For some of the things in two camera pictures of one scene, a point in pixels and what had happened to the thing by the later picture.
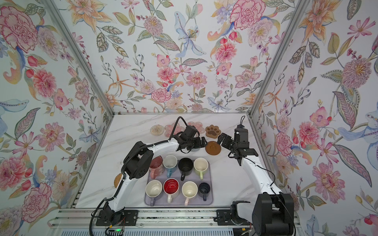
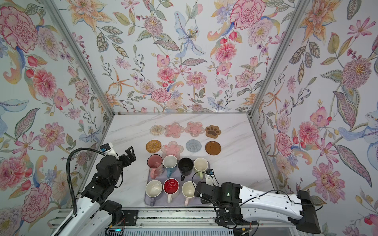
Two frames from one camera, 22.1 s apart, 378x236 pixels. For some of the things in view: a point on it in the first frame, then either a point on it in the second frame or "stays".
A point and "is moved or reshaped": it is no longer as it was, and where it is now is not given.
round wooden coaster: (213, 148) stays
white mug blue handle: (170, 162) stays
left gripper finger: (204, 142) to (108, 148)
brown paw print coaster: (212, 131) stays
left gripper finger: (190, 150) to (125, 160)
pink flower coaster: (169, 129) stays
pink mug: (156, 167) stays
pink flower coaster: (198, 125) stays
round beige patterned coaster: (157, 130) stays
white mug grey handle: (153, 189) stays
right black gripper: (228, 139) to (202, 202)
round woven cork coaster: (117, 180) is moved or reshaped
